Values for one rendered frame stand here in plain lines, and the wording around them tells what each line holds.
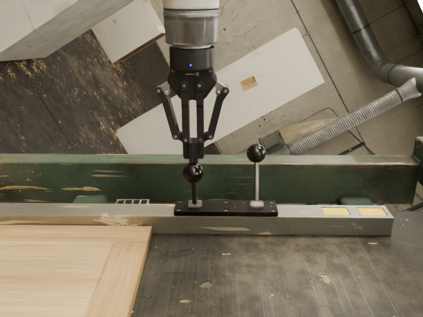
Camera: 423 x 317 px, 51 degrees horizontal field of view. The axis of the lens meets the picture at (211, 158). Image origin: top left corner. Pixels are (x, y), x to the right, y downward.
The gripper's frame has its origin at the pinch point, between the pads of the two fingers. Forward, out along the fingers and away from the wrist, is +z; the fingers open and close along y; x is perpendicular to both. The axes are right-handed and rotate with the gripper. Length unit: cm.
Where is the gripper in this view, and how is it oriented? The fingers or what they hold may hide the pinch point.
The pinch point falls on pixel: (193, 158)
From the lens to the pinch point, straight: 81.2
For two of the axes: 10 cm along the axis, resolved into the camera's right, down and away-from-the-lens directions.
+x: -0.2, 3.8, -9.2
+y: -10.0, -0.1, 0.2
